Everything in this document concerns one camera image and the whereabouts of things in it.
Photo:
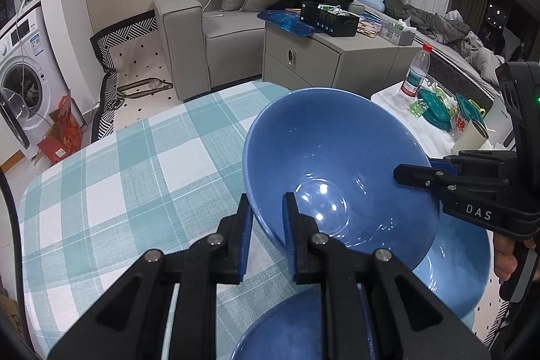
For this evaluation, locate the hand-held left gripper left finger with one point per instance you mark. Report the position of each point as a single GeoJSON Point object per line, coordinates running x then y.
{"type": "Point", "coordinates": [244, 242]}

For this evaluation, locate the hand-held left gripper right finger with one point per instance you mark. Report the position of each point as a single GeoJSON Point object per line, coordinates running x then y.
{"type": "Point", "coordinates": [291, 242]}

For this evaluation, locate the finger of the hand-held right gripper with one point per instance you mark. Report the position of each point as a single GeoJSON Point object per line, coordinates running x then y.
{"type": "Point", "coordinates": [417, 175]}
{"type": "Point", "coordinates": [476, 162]}

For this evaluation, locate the blue bowl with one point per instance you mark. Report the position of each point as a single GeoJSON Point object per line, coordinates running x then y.
{"type": "Point", "coordinates": [455, 271]}
{"type": "Point", "coordinates": [287, 326]}
{"type": "Point", "coordinates": [337, 140]}

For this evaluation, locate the person's right hand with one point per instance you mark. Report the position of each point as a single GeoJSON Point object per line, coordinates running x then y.
{"type": "Point", "coordinates": [504, 258]}

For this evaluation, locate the cream cup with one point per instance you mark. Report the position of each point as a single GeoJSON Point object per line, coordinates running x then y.
{"type": "Point", "coordinates": [470, 136]}

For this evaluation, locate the white kettle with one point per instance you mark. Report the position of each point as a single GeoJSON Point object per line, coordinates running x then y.
{"type": "Point", "coordinates": [500, 115]}

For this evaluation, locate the teal food container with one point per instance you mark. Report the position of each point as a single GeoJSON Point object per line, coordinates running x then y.
{"type": "Point", "coordinates": [434, 111]}
{"type": "Point", "coordinates": [470, 107]}

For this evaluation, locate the white coffee table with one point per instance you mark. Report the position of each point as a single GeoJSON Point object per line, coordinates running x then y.
{"type": "Point", "coordinates": [392, 102]}

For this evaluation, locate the red capped water bottle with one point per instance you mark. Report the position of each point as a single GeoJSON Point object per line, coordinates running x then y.
{"type": "Point", "coordinates": [415, 77]}

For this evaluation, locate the light grey jacket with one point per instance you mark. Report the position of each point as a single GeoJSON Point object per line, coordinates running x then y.
{"type": "Point", "coordinates": [485, 58]}

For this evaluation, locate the tissue box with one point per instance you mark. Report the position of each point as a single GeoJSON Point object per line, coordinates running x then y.
{"type": "Point", "coordinates": [396, 34]}

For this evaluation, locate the dark grey clothes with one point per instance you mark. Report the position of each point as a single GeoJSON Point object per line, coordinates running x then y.
{"type": "Point", "coordinates": [434, 24]}

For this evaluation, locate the grey side cabinet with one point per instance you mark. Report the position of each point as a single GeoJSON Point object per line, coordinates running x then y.
{"type": "Point", "coordinates": [329, 56]}

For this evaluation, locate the colourful booklet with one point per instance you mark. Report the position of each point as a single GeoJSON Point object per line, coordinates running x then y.
{"type": "Point", "coordinates": [370, 27]}

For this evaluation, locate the brown clothes hanger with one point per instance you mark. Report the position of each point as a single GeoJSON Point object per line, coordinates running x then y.
{"type": "Point", "coordinates": [160, 85]}

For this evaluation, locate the black box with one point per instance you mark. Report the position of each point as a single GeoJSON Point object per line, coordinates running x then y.
{"type": "Point", "coordinates": [325, 22]}

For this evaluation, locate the grey sofa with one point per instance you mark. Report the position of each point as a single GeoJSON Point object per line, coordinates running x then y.
{"type": "Point", "coordinates": [185, 43]}

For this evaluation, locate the red cardboard box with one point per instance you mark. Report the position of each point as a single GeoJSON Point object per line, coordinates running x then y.
{"type": "Point", "coordinates": [63, 128]}

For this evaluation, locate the black white patterned chair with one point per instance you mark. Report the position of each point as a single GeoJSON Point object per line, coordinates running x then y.
{"type": "Point", "coordinates": [126, 33]}

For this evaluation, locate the white washing machine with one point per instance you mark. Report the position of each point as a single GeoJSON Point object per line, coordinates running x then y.
{"type": "Point", "coordinates": [29, 48]}

